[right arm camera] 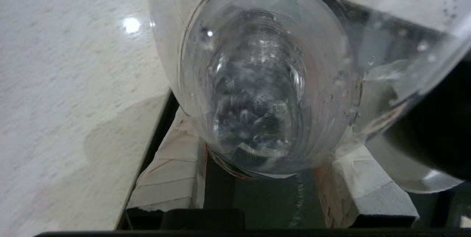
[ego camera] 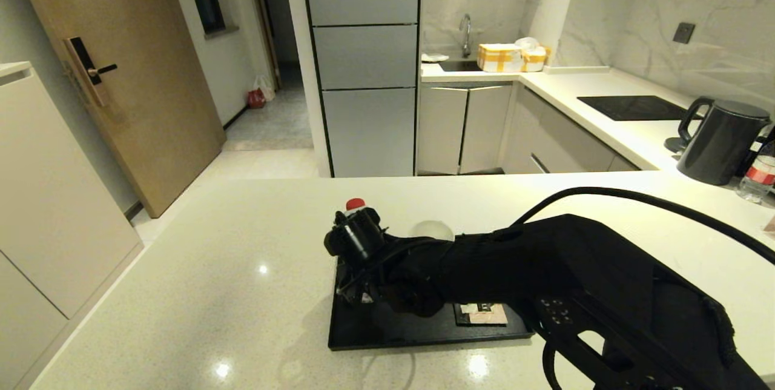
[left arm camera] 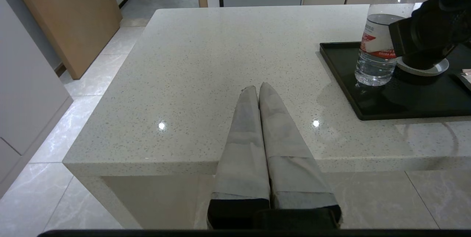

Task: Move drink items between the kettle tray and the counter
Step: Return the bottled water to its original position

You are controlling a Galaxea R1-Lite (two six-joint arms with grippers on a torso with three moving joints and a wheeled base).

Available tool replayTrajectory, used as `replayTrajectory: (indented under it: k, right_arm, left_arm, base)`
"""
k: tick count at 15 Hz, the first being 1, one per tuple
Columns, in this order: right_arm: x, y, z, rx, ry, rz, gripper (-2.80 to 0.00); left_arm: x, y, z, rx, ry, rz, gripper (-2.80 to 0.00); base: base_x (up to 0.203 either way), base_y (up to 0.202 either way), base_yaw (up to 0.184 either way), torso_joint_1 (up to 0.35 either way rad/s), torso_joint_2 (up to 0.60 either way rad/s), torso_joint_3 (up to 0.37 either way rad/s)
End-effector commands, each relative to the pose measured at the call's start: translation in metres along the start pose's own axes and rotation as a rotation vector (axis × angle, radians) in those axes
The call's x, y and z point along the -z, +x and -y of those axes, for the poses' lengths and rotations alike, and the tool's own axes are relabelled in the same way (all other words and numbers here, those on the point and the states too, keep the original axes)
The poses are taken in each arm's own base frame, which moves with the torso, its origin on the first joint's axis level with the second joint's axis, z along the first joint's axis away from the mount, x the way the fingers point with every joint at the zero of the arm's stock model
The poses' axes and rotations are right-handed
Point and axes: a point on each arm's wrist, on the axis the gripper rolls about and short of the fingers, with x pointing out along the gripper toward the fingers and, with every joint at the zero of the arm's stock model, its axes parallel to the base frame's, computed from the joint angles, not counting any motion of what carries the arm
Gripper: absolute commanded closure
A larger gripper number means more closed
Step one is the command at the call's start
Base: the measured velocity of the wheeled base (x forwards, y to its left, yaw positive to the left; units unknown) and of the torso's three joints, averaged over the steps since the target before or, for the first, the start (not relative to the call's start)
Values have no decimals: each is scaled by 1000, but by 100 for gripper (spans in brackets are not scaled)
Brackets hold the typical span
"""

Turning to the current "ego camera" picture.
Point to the pink oolong tea packet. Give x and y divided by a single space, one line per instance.
484 315

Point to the chrome sink faucet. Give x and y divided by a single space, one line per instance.
466 43

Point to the tall grey refrigerator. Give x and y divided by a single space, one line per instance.
363 105

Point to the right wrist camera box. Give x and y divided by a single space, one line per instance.
354 235

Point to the white cloth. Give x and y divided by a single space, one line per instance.
433 58

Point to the white storage cabinet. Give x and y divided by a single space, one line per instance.
54 196

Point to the black electric kettle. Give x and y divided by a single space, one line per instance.
720 148

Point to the red bag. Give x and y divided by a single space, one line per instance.
257 100

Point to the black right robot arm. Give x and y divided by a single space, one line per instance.
575 281

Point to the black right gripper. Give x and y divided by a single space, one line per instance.
375 284

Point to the grey sink cabinet door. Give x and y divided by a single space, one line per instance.
486 128
441 131

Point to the black cup white inside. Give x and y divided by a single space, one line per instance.
431 230

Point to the grey counter drawer cabinet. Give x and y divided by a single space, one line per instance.
557 140

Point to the dark kitchen sink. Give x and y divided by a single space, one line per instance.
459 66

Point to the large box yellow tape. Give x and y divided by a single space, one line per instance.
499 59

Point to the small box yellow tape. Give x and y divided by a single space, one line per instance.
535 60

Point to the wooden door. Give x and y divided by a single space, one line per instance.
151 105

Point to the dark wall socket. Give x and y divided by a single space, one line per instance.
684 33

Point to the black induction cooktop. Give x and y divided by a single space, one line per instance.
636 108

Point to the black rectangular serving tray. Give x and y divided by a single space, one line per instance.
387 329

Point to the white crumpled plastic bag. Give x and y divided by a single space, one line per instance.
527 44

